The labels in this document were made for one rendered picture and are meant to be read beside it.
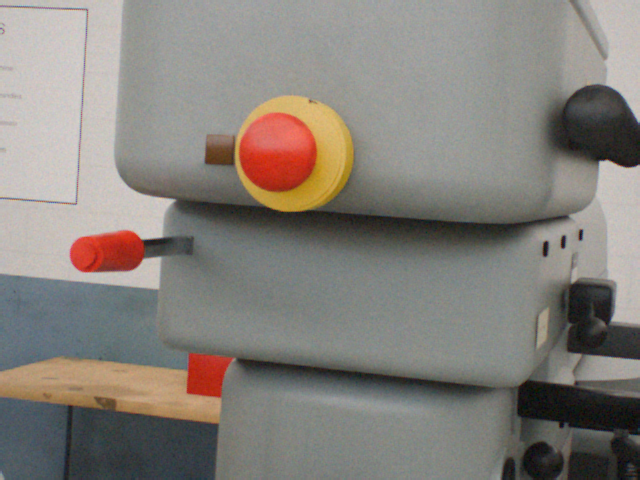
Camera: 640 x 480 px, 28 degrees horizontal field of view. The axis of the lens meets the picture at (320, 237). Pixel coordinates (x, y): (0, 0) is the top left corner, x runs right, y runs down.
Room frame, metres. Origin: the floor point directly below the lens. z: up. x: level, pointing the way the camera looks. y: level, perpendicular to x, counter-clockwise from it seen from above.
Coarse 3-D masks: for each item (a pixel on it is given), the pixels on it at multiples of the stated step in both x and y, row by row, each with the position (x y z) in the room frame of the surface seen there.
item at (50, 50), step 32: (0, 32) 5.67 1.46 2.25; (32, 32) 5.63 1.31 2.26; (64, 32) 5.59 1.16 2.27; (0, 64) 5.67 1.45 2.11; (32, 64) 5.62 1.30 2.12; (64, 64) 5.58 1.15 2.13; (0, 96) 5.66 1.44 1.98; (32, 96) 5.62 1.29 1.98; (64, 96) 5.58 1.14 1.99; (0, 128) 5.66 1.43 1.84; (32, 128) 5.62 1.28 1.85; (64, 128) 5.58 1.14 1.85; (0, 160) 5.66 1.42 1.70; (32, 160) 5.62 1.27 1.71; (64, 160) 5.58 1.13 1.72; (0, 192) 5.66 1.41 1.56; (32, 192) 5.61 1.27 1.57; (64, 192) 5.57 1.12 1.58
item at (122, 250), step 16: (80, 240) 0.67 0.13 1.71; (96, 240) 0.67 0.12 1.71; (112, 240) 0.68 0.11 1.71; (128, 240) 0.70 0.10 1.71; (144, 240) 0.74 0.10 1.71; (160, 240) 0.76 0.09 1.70; (176, 240) 0.78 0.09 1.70; (192, 240) 0.80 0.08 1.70; (80, 256) 0.67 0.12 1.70; (96, 256) 0.67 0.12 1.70; (112, 256) 0.68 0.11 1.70; (128, 256) 0.70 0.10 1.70; (144, 256) 0.73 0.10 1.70; (160, 256) 0.76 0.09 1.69; (96, 272) 0.68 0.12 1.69
